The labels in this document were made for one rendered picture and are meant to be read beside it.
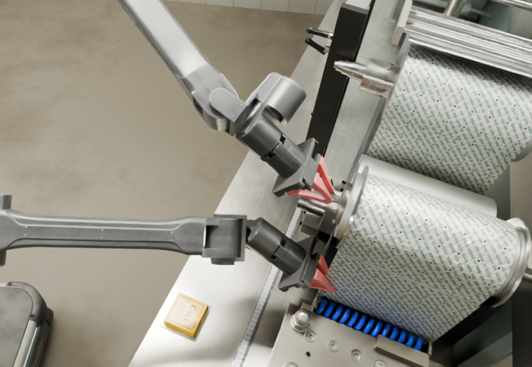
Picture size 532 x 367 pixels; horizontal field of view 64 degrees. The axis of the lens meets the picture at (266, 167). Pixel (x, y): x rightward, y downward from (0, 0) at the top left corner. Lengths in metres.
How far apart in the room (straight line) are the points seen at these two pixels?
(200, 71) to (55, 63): 2.50
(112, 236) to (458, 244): 0.53
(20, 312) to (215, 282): 0.97
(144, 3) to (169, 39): 0.07
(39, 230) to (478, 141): 0.73
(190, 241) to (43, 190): 1.74
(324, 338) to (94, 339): 1.27
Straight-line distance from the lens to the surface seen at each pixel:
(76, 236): 0.72
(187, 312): 0.96
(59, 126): 2.69
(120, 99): 2.79
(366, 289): 0.81
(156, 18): 0.73
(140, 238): 0.72
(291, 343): 0.84
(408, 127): 0.82
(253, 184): 1.17
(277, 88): 0.68
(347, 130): 1.37
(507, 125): 0.82
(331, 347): 0.87
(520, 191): 1.02
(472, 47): 0.80
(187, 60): 0.69
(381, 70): 0.83
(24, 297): 1.85
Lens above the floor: 1.82
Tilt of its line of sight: 50 degrees down
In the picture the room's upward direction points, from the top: 10 degrees clockwise
